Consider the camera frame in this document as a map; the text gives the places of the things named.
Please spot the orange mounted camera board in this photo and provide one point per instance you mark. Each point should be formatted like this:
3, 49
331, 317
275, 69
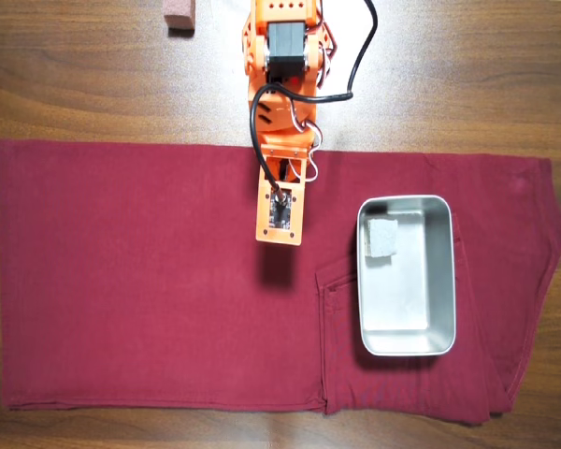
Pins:
280, 220

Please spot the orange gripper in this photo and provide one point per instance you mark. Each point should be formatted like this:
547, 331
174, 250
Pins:
294, 171

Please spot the brown block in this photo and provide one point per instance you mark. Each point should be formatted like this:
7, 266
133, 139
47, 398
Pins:
180, 16

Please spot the grey foam cube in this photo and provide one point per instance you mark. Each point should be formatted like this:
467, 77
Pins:
383, 236

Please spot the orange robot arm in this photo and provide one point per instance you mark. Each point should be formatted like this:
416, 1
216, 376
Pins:
280, 18

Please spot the maroon trousers cloth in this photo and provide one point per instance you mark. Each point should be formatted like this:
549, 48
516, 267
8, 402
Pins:
145, 280

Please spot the metal rectangular tray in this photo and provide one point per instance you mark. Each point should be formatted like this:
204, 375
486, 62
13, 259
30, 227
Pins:
407, 299

